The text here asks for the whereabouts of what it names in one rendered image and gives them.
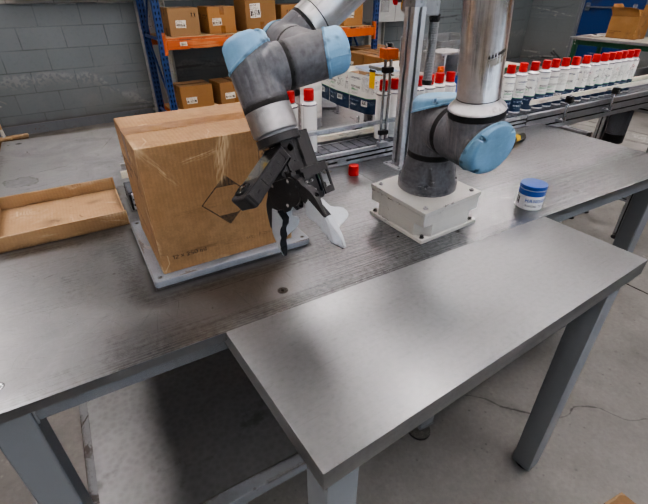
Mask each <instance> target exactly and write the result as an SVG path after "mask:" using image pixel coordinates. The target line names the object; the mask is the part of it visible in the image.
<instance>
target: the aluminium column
mask: <svg viewBox="0 0 648 504"><path fill-rule="evenodd" d="M426 10H427V7H405V16H404V27H403V38H402V49H401V60H400V72H399V83H398V94H397V105H396V116H395V128H394V139H393V150H392V162H391V163H392V164H394V165H396V166H398V167H401V166H403V164H404V161H405V159H406V156H407V151H408V140H409V130H410V120H411V114H410V112H411V111H412V104H413V100H414V98H415V97H417V90H418V81H419V72H420V63H421V55H422V46H423V37H424V28H425V19H426Z"/></svg>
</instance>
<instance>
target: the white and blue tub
mask: <svg viewBox="0 0 648 504"><path fill-rule="evenodd" d="M547 189H548V183H546V182H545V181H543V180H539V179H535V178H526V179H522V180H521V183H520V187H519V191H518V194H517V198H516V202H515V204H516V206H517V207H519V208H521V209H524V210H528V211H537V210H540V209H541V207H542V204H543V201H544V198H545V195H546V192H547Z"/></svg>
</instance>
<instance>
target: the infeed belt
mask: <svg viewBox="0 0 648 504"><path fill-rule="evenodd" d="M522 115H526V114H524V113H520V112H519V114H509V113H508V116H506V119H507V118H512V117H517V116H522ZM373 137H374V136H369V137H365V138H358V139H353V140H348V141H342V142H337V143H332V144H326V145H321V146H317V153H315V155H316V156H321V155H326V154H331V153H336V152H341V151H346V150H351V149H356V148H361V147H366V146H371V145H376V144H377V141H378V140H375V139H374V138H373ZM124 185H125V187H126V190H127V192H128V194H131V193H133V192H132V188H131V185H130V181H129V182H124Z"/></svg>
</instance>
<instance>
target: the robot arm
mask: <svg viewBox="0 0 648 504"><path fill-rule="evenodd" d="M365 1H366V0H301V1H300V2H299V3H298V4H297V5H296V6H295V7H294V8H293V9H292V10H290V11H289V12H288V13H287V14H286V15H285V16H284V17H283V18H282V19H277V20H274V21H271V22H269V23H268V24H267V25H266V26H265V27H264V29H263V30H262V29H258V28H256V29H253V30H252V29H247V30H244V31H241V32H238V33H236V34H234V35H232V36H231V37H229V38H228V39H227V40H226V41H225V42H224V44H223V46H222V53H223V56H224V59H225V63H226V66H227V69H228V72H229V74H228V75H229V78H231V80H232V83H233V85H234V88H235V91H236V93H237V96H238V99H239V101H240V104H241V107H242V109H243V112H244V115H245V117H246V120H247V123H248V126H249V128H250V131H251V134H252V136H253V139H254V140H256V141H257V140H258V142H256V144H257V146H258V149H259V151H261V150H265V149H268V148H269V150H266V151H265V152H264V154H263V155H262V157H261V158H260V160H259V161H258V162H257V164H256V165H255V167H254V168H253V170H252V171H251V172H250V174H249V175H248V177H247V178H246V180H245V181H244V183H243V184H242V185H241V186H240V187H239V188H238V190H237V191H236V193H235V195H234V197H233V198H232V202H233V203H234V204H235V205H236V206H238V207H239V208H240V209H241V210H242V211H244V210H248V209H254V208H256V207H258V206H259V204H260V203H261V202H262V200H263V198H264V196H265V195H266V193H267V192H268V197H267V203H266V208H267V214H268V219H269V223H270V227H271V228H272V232H273V235H274V238H275V240H276V243H277V245H278V247H279V249H280V251H281V253H282V255H283V256H286V255H287V241H286V238H287V236H288V235H289V234H290V233H291V232H292V231H293V230H294V229H295V228H296V227H297V226H298V224H299V217H298V216H293V215H292V207H294V208H295V209H296V210H299V209H301V208H303V202H304V203H305V211H306V215H307V217H308V218H309V219H310V220H311V221H314V222H315V223H317V224H318V226H319V227H320V229H321V231H322V232H323V233H324V234H326V235H327V237H328V238H329V240H330V242H331V243H332V244H334V245H336V246H338V247H340V248H342V249H344V248H345V247H346V243H345V240H344V237H343V234H342V232H341V230H340V228H339V227H340V226H341V225H342V224H343V222H344V221H345V220H346V219H347V218H348V212H347V210H346V209H344V208H343V207H333V206H330V205H329V204H327V203H326V202H325V201H324V200H323V199H322V198H321V197H324V195H325V194H327V193H329V192H331V191H334V190H335V188H334V185H333V182H332V179H331V176H330V173H329V170H328V167H327V164H326V161H325V160H324V161H321V162H318V161H317V158H316V155H315V152H314V149H313V146H312V143H311V140H310V138H309V135H308V132H307V129H306V128H305V129H302V130H298V128H295V127H296V126H297V125H298V123H297V120H296V117H295V114H294V112H293V109H292V106H291V103H290V100H289V97H288V94H287V91H290V90H294V89H297V88H300V87H304V86H307V85H310V84H313V83H317V82H320V81H323V80H326V79H329V80H330V79H332V78H333V77H335V76H338V75H340V74H343V73H345V72H346V71H347V70H348V69H349V67H350V63H351V50H350V45H349V41H348V38H347V36H346V34H345V32H344V31H343V29H342V28H341V27H339V25H340V24H341V23H342V22H343V21H344V20H345V19H347V18H348V17H349V16H350V15H351V14H352V13H353V12H354V11H355V10H356V9H357V8H358V7H359V6H360V5H361V4H362V3H363V2H365ZM513 6H514V0H463V13H462V26H461V39H460V53H459V66H458V79H457V93H456V92H433V93H425V94H421V95H418V96H417V97H415V98H414V100H413V104H412V111H411V112H410V114H411V120H410V130H409V140H408V151H407V156H406V159H405V161H404V164H403V166H402V169H401V170H400V172H399V175H398V186H399V187H400V189H402V190H403V191H405V192H407V193H409V194H411V195H415V196H419V197H427V198H436V197H443V196H447V195H450V194H452V193H453V192H454V191H455V190H456V187H457V181H458V179H457V175H456V168H455V164H457V165H459V166H460V167H461V168H462V169H464V170H468V171H470V172H472V173H475V174H484V173H487V172H490V171H492V170H494V169H495V168H497V167H498V166H499V165H500V164H501V163H502V162H503V161H504V160H505V159H506V158H507V157H508V155H509V154H510V152H511V150H512V148H513V146H514V143H515V139H516V132H515V129H514V128H513V126H512V125H511V124H510V123H509V122H506V114H507V103H506V102H505V101H504V100H503V99H502V98H501V92H502V85H503V78H504V71H505V63H506V56H507V49H508V42H509V34H510V27H511V20H512V13H513ZM322 170H326V173H327V176H328V179H329V182H330V185H328V186H327V185H326V182H325V181H323V178H322V175H321V172H320V171H322ZM320 180H321V182H320ZM323 189H324V190H323ZM324 192H325V193H324Z"/></svg>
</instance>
